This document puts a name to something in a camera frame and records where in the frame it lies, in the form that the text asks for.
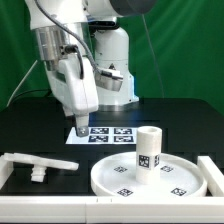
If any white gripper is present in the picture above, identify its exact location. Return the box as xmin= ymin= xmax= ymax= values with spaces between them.
xmin=47 ymin=55 xmax=98 ymax=137

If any white cross-shaped table base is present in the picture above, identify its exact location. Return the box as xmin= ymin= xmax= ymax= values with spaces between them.
xmin=3 ymin=153 xmax=79 ymax=182

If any white round table top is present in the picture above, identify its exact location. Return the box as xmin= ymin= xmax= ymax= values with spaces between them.
xmin=91 ymin=152 xmax=207 ymax=198

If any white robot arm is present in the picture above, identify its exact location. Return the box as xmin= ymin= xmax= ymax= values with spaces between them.
xmin=25 ymin=0 xmax=157 ymax=137

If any white marker sheet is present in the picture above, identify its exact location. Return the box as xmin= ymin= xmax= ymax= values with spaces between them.
xmin=66 ymin=127 xmax=137 ymax=145

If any white left fence block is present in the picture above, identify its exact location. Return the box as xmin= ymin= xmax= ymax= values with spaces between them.
xmin=0 ymin=157 xmax=14 ymax=190

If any black cable on table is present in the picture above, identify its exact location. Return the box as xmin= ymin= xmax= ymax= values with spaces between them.
xmin=6 ymin=88 xmax=54 ymax=107

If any white camera cable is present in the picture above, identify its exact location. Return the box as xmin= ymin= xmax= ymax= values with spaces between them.
xmin=6 ymin=59 xmax=39 ymax=108

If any white front fence rail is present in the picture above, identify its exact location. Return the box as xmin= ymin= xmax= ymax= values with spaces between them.
xmin=0 ymin=196 xmax=224 ymax=224

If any white fence rail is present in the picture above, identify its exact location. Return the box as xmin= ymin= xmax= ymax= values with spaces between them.
xmin=0 ymin=196 xmax=224 ymax=224
xmin=197 ymin=156 xmax=224 ymax=197

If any white right fence rail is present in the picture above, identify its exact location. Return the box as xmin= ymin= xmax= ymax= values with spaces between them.
xmin=197 ymin=156 xmax=224 ymax=197

